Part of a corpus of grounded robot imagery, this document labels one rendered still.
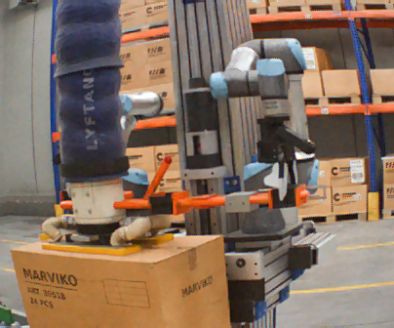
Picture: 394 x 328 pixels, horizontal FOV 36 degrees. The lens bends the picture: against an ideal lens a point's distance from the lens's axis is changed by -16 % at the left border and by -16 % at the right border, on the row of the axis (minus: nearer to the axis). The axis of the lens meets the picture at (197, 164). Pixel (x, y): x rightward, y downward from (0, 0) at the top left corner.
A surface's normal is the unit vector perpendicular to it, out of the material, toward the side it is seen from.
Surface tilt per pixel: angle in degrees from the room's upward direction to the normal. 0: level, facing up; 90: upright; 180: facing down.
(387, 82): 89
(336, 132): 90
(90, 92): 109
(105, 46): 100
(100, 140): 75
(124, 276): 91
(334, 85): 91
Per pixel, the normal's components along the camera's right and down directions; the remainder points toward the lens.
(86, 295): -0.45, 0.09
